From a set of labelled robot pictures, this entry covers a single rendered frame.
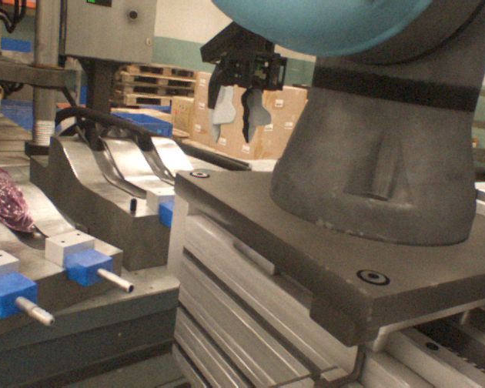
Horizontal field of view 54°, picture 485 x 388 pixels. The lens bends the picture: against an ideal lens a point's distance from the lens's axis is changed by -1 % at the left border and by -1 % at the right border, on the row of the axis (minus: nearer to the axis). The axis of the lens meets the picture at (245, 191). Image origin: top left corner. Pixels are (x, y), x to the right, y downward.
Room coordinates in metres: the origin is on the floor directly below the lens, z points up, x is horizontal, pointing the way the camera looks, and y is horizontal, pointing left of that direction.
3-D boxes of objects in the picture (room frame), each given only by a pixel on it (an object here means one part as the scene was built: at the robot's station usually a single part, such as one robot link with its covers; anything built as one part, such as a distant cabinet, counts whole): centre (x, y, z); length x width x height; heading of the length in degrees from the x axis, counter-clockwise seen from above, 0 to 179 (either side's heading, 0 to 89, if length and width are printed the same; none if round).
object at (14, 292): (0.45, 0.23, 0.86); 0.13 x 0.05 x 0.05; 59
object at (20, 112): (4.29, 2.12, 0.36); 0.62 x 0.44 x 0.22; 128
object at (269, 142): (5.35, 0.13, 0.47); 1.22 x 0.80 x 0.94; 42
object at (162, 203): (0.69, 0.09, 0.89); 0.13 x 0.05 x 0.05; 42
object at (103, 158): (0.92, 0.22, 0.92); 0.35 x 0.16 x 0.09; 42
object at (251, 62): (0.78, 0.02, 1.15); 0.09 x 0.08 x 0.12; 42
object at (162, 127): (4.77, 1.14, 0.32); 0.60 x 0.41 x 0.22; 44
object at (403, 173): (0.36, -0.09, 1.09); 0.15 x 0.15 x 0.10
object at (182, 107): (6.31, 0.80, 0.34); 0.63 x 0.45 x 0.40; 38
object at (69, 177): (0.94, 0.23, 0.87); 0.50 x 0.26 x 0.14; 42
